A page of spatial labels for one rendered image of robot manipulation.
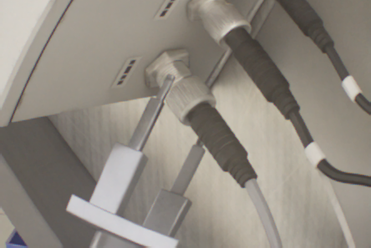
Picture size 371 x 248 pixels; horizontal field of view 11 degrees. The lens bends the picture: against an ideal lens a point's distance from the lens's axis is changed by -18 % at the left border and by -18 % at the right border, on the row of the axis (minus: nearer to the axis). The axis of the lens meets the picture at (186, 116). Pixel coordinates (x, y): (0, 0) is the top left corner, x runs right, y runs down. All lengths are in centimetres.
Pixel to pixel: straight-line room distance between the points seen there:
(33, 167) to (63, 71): 13
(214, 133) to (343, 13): 7
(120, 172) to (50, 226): 10
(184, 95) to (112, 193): 5
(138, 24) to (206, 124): 5
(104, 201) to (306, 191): 9
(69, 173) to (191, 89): 12
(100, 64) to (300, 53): 8
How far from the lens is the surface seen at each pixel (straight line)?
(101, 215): 81
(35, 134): 96
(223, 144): 83
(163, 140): 91
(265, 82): 81
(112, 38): 82
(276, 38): 86
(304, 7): 79
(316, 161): 80
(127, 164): 82
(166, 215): 86
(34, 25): 78
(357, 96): 78
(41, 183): 93
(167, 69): 85
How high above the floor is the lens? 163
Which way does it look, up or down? 8 degrees down
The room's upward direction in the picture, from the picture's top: 3 degrees counter-clockwise
